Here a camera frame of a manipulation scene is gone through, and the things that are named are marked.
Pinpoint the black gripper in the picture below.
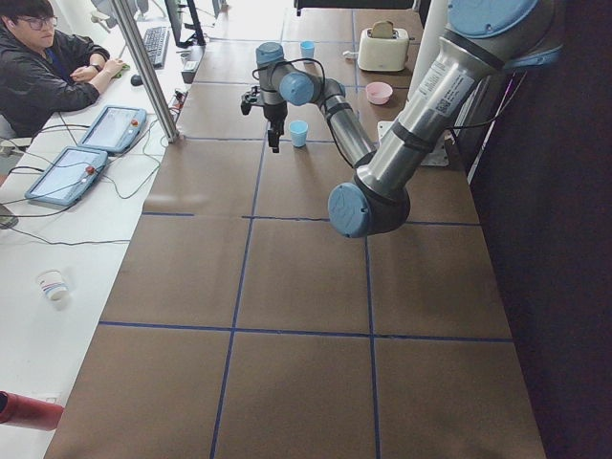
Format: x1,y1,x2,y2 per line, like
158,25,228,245
263,101,288,153

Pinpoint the light blue cup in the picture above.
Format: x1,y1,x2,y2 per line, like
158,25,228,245
300,40,316,59
289,120,309,147

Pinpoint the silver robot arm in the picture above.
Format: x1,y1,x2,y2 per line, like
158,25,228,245
241,1,566,238

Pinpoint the pink bowl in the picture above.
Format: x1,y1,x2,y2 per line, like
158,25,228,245
365,81,393,105

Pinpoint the cream toaster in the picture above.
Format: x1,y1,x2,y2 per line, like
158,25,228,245
357,28,409,72

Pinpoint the bread slice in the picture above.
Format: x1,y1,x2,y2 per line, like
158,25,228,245
370,20,394,39

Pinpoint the black keyboard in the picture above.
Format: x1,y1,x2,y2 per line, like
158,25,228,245
142,26,169,69

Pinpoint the black computer mouse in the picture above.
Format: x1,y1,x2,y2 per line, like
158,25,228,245
130,75,143,87

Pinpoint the far teach pendant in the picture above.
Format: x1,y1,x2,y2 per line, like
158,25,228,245
78,105,147,156

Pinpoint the teach pendant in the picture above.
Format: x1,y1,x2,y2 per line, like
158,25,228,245
24,146,108,207
78,105,147,156

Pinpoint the near teach pendant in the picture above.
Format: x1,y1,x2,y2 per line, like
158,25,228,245
24,146,108,207

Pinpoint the seated person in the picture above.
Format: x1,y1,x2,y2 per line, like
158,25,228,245
1,1,124,138

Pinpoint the paper cup on desk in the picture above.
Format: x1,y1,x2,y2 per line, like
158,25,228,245
36,270,69,301

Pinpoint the red bottle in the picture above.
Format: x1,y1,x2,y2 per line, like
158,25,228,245
1,391,64,431

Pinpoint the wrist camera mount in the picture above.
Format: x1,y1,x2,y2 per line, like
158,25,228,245
240,85,262,116

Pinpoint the aluminium frame post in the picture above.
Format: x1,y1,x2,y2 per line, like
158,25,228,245
110,0,179,143

